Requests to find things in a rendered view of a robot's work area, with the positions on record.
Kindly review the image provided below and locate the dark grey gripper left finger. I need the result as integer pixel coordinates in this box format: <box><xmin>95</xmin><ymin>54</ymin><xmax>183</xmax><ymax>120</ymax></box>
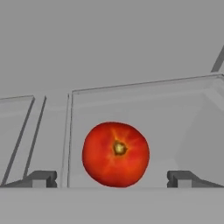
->
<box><xmin>2</xmin><ymin>170</ymin><xmax>58</xmax><ymax>188</ymax></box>

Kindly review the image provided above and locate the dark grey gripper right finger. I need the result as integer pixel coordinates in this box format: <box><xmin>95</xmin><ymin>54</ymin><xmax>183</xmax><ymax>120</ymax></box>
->
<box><xmin>166</xmin><ymin>170</ymin><xmax>224</xmax><ymax>188</ymax></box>

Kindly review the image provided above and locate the clear fridge drawer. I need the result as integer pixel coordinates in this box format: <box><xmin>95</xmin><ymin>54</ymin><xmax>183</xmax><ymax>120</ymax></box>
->
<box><xmin>0</xmin><ymin>94</ymin><xmax>47</xmax><ymax>187</ymax></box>
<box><xmin>59</xmin><ymin>73</ymin><xmax>224</xmax><ymax>188</ymax></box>

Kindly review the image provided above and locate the red tomato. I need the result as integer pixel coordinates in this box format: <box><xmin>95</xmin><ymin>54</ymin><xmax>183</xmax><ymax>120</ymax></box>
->
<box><xmin>81</xmin><ymin>121</ymin><xmax>151</xmax><ymax>188</ymax></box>

